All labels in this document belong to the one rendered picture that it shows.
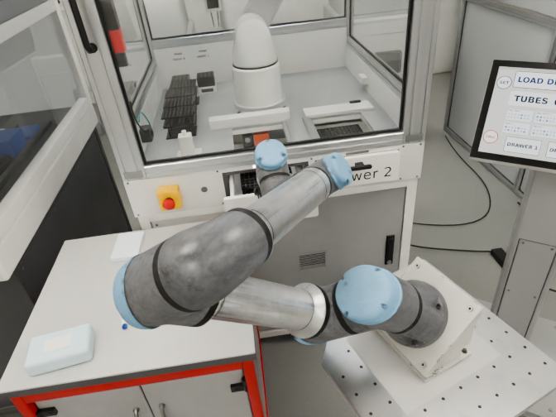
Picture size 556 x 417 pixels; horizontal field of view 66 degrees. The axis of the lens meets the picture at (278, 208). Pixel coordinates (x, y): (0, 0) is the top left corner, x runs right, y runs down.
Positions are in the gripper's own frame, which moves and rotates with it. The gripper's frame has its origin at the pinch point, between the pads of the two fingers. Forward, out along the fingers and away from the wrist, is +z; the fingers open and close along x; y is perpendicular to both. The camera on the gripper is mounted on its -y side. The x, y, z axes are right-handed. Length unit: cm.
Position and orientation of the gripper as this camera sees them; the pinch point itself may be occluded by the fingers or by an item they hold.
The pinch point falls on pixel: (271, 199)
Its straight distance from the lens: 130.8
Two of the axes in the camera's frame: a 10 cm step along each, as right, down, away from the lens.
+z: 0.0, 3.5, 9.4
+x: 9.9, -1.4, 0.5
